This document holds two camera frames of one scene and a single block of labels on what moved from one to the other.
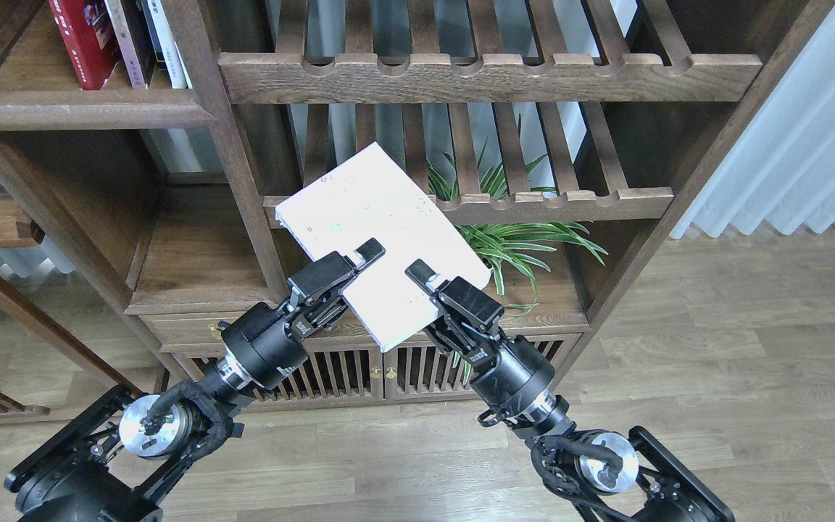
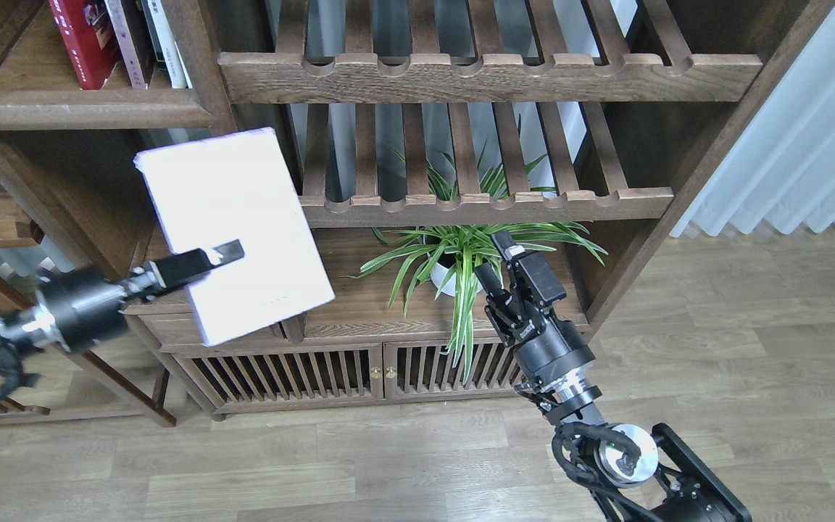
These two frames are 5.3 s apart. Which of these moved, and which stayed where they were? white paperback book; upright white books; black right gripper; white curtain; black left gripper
Moved: black left gripper; white paperback book; black right gripper
Stayed: white curtain; upright white books
